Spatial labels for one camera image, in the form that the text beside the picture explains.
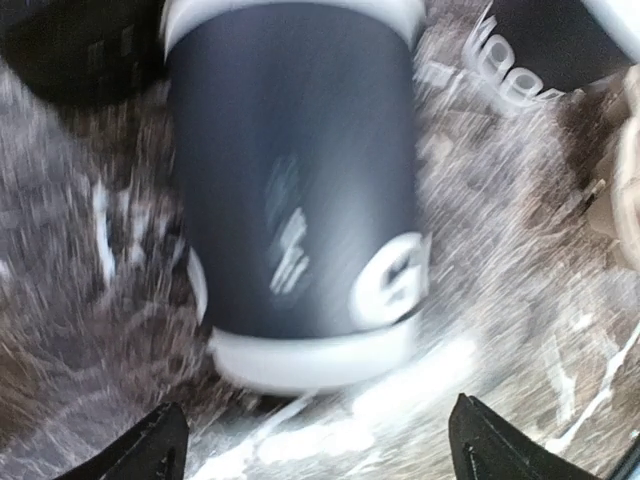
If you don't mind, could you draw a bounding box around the stack of black lids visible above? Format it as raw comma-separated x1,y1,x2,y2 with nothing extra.
1,0,165,106

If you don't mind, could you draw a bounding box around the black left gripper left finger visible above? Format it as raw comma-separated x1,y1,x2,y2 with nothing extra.
56,403,189,480

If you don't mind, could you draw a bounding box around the brown pulp cup carrier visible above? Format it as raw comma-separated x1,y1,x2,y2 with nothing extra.
586,65,639,271

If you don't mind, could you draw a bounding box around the stack of black paper cups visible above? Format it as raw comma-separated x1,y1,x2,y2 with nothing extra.
462,0,639,115

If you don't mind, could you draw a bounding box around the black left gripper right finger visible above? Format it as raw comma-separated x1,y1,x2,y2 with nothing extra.
448,394,594,480

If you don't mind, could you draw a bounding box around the black paper coffee cup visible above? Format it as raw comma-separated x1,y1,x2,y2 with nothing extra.
160,1,430,395

